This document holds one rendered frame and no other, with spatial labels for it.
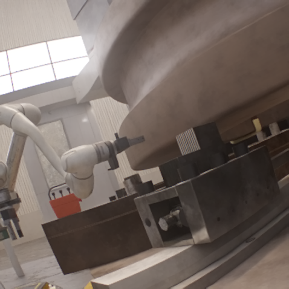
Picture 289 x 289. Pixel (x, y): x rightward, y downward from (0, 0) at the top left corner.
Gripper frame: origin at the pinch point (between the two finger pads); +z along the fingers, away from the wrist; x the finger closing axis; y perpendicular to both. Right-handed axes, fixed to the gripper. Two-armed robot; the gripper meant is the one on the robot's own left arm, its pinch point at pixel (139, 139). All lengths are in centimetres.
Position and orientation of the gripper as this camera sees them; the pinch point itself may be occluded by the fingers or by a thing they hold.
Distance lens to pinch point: 172.3
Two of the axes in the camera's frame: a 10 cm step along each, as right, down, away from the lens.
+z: 8.6, -2.8, 4.2
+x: -3.7, 2.2, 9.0
